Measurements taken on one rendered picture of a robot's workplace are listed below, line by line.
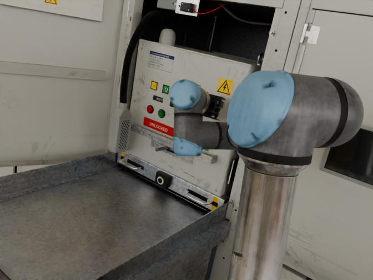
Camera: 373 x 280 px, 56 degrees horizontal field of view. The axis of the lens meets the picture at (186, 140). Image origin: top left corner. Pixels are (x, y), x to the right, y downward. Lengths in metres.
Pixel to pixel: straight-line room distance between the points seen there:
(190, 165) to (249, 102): 0.81
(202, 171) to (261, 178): 0.75
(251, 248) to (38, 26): 1.12
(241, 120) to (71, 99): 1.05
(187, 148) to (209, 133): 0.07
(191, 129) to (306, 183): 0.41
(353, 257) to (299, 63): 0.57
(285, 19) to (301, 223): 0.61
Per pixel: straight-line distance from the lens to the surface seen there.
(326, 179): 1.08
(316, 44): 1.06
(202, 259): 1.25
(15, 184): 1.30
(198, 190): 1.29
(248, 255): 0.59
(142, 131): 1.37
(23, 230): 1.12
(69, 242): 1.07
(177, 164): 1.34
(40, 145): 1.53
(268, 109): 0.49
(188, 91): 0.86
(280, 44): 1.12
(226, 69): 1.18
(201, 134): 0.88
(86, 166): 1.45
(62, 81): 1.47
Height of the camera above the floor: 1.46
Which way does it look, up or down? 17 degrees down
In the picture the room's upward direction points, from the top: 11 degrees clockwise
